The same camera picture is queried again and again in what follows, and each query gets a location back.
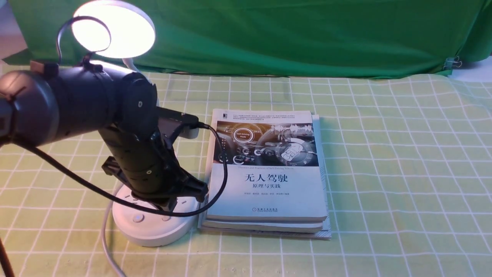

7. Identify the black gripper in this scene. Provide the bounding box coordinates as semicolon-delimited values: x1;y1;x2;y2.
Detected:
98;127;208;212

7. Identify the white desk lamp with base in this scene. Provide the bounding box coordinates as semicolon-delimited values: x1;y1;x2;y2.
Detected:
72;0;195;248

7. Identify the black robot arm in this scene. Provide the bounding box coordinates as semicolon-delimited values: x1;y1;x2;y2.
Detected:
1;61;208;216

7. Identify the grey self-driving textbook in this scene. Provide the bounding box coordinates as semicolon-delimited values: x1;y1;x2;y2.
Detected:
203;108;329;233

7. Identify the black object at left edge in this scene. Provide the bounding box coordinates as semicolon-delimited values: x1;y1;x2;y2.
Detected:
0;240;15;277

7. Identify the thin book under textbook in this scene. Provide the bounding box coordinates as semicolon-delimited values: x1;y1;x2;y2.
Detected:
198;114;333;239

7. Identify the green backdrop cloth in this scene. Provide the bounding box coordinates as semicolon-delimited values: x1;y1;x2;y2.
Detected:
4;0;492;80

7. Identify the green checked tablecloth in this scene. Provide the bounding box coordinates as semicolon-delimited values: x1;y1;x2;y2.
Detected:
0;73;492;277

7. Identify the metal binder clip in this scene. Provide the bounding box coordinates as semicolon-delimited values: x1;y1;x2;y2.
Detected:
442;56;463;70

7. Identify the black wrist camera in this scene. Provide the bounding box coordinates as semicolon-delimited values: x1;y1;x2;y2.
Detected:
157;107;199;144

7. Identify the black camera cable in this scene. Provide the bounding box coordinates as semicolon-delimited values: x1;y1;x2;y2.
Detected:
15;16;228;217

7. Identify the white lamp power cable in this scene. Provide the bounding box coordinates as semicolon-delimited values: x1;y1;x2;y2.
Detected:
101;184;127;277

